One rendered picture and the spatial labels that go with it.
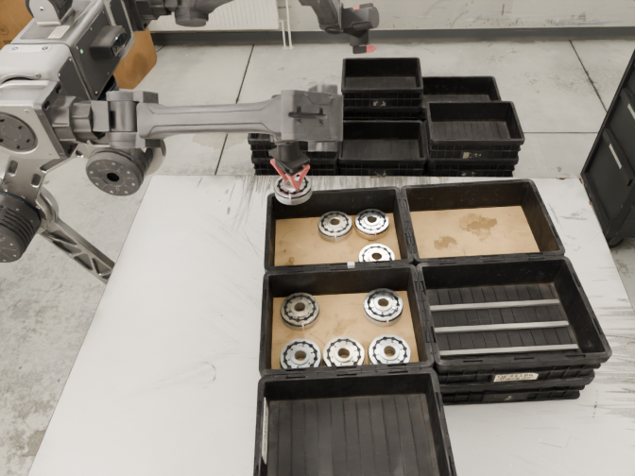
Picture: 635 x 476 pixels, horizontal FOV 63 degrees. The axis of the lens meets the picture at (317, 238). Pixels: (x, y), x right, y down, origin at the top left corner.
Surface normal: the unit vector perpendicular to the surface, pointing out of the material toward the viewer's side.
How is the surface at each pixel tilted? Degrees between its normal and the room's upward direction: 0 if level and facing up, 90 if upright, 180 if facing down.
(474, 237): 0
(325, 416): 0
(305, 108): 64
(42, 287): 0
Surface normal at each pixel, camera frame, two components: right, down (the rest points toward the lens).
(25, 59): -0.05, -0.67
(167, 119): -0.45, 0.14
